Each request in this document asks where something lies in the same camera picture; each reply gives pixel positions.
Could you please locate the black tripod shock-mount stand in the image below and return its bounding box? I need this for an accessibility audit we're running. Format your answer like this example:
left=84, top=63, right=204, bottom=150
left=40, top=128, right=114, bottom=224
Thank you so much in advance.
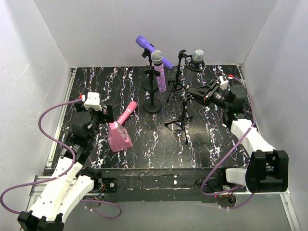
left=166, top=50, right=205, bottom=103

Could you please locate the silver microphone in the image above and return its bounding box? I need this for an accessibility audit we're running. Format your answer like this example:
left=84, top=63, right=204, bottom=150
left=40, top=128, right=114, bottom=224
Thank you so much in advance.
left=190, top=50, right=205, bottom=71

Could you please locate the black round-base stand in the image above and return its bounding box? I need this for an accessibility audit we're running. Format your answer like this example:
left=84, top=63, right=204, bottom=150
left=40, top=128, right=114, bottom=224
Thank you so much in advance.
left=142, top=49, right=158, bottom=92
left=143, top=65, right=162, bottom=115

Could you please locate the purple glitter microphone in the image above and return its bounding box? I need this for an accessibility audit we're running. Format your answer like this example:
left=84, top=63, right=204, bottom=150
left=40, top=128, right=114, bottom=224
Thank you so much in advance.
left=151, top=50, right=167, bottom=93

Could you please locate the purple smooth microphone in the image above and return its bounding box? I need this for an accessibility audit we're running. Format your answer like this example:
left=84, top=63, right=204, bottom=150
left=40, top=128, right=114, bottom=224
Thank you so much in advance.
left=135, top=35, right=173, bottom=69

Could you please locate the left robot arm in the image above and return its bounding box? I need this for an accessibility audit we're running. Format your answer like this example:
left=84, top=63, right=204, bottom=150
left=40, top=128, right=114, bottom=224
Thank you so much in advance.
left=17, top=103, right=114, bottom=231

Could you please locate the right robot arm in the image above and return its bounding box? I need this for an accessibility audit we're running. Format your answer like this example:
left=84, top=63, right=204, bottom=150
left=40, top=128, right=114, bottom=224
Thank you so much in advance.
left=188, top=81, right=289, bottom=195

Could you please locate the pink microphone holder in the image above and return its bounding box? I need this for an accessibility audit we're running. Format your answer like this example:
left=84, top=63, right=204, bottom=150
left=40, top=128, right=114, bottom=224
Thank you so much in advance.
left=108, top=121, right=132, bottom=153

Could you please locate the pink microphone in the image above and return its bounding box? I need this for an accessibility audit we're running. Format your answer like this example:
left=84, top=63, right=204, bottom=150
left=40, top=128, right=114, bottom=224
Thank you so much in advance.
left=117, top=101, right=138, bottom=125

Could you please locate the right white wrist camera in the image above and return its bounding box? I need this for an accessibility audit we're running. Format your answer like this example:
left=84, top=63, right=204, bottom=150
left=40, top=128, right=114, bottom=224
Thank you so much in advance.
left=218, top=75, right=229, bottom=90

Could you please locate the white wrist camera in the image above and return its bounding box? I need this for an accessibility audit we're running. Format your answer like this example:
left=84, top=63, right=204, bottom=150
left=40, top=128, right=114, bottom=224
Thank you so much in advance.
left=84, top=92, right=102, bottom=111
left=218, top=75, right=229, bottom=90

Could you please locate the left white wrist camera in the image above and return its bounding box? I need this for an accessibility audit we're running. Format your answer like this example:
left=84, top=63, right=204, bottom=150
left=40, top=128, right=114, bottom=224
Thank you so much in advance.
left=84, top=92, right=102, bottom=111

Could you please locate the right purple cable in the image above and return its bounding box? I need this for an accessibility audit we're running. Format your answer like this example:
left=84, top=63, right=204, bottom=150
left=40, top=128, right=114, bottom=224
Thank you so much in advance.
left=200, top=75, right=257, bottom=209

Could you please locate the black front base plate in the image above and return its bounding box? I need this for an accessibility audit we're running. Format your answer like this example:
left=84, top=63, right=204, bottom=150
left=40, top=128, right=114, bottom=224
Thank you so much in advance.
left=98, top=168, right=216, bottom=203

